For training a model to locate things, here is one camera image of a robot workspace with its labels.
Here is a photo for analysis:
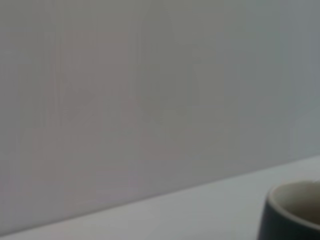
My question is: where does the grey ceramic coffee cup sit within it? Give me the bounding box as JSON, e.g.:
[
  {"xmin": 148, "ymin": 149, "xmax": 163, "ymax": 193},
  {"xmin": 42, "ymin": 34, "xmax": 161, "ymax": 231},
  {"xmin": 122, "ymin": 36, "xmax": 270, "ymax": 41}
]
[{"xmin": 257, "ymin": 180, "xmax": 320, "ymax": 240}]

